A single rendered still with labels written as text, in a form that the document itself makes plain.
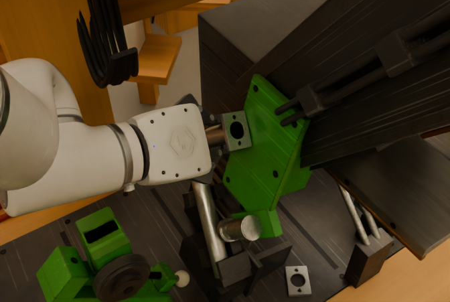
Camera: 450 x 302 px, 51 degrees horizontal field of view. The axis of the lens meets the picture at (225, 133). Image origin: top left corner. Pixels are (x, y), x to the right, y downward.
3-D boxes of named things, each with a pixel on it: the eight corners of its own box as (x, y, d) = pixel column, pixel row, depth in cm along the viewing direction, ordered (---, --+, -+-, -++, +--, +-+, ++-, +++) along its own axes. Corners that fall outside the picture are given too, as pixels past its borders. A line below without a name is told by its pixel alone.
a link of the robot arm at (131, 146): (132, 191, 56) (154, 186, 58) (116, 119, 56) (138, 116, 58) (105, 195, 63) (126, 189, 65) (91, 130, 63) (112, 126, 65)
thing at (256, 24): (354, 140, 110) (390, 9, 86) (246, 197, 98) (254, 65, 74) (303, 97, 120) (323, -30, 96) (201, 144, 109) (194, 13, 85)
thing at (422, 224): (491, 210, 71) (499, 198, 69) (418, 262, 65) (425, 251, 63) (319, 76, 94) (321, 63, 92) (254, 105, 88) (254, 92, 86)
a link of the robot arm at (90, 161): (88, 133, 64) (109, 197, 62) (-19, 152, 56) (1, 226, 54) (108, 107, 57) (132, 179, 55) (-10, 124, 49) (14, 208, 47)
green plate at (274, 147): (300, 215, 76) (348, 110, 65) (261, 230, 72) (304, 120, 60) (258, 169, 83) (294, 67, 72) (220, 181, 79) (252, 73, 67)
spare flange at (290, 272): (284, 268, 86) (284, 266, 86) (306, 267, 87) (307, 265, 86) (288, 296, 83) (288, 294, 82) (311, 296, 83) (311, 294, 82)
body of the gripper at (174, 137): (147, 191, 58) (219, 171, 64) (129, 110, 58) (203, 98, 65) (122, 194, 64) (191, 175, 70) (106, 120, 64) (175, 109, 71)
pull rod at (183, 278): (185, 272, 83) (183, 254, 78) (193, 284, 81) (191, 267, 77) (157, 288, 80) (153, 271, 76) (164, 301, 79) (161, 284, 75)
